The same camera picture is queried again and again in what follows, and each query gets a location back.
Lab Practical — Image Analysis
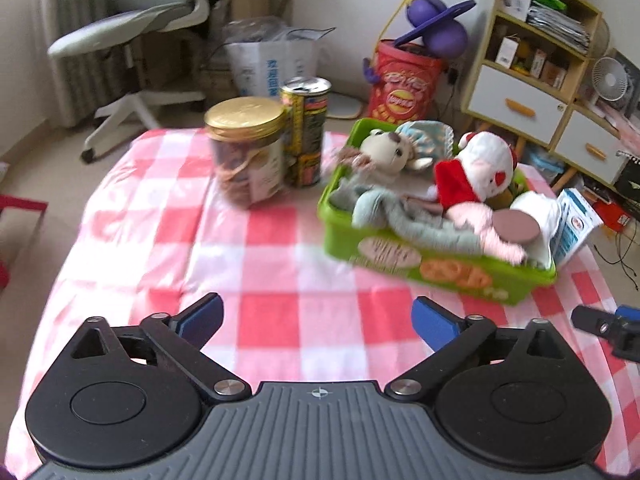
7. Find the wooden shelf cabinet with drawers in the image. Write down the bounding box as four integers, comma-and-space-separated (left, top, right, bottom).
461, 0, 627, 188

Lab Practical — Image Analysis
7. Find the white plastic shopping bag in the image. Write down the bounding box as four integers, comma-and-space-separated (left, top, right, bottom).
222, 16, 335, 99

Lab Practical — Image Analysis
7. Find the small white desk fan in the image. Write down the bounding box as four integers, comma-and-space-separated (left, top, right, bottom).
591, 56, 628, 102

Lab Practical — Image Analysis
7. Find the red white checkered tablecloth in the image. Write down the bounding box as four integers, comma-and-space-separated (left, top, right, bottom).
20, 129, 639, 474

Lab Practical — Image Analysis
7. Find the white santa plush toy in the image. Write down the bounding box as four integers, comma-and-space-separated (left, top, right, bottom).
433, 131, 518, 210

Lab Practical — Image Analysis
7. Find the red chips bucket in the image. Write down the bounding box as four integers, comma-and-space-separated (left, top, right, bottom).
362, 39, 446, 125

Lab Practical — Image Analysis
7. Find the light green towel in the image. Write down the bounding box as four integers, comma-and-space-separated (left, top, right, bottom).
329, 178, 483, 256

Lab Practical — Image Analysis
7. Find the grey office chair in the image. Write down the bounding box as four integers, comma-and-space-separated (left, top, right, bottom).
48, 0, 210, 165

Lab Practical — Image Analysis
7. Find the green plastic cookie bin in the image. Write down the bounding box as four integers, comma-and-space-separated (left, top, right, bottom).
318, 118, 556, 304

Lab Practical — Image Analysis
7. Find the brown round pad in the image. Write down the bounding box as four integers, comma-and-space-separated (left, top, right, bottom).
491, 209, 540, 245

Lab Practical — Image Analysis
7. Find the purple hopper ball toy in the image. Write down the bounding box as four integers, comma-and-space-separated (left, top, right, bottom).
393, 0, 476, 60

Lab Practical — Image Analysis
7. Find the white cloth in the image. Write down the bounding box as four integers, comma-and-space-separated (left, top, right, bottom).
510, 191, 561, 270

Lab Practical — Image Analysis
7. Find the blue white milk carton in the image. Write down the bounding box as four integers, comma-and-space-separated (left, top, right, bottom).
550, 188, 603, 270

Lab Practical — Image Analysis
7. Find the pink fluffy sock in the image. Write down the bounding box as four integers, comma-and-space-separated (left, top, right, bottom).
445, 202, 526, 266

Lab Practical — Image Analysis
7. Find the red stool frame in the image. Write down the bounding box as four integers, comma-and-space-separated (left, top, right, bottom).
0, 195, 48, 214

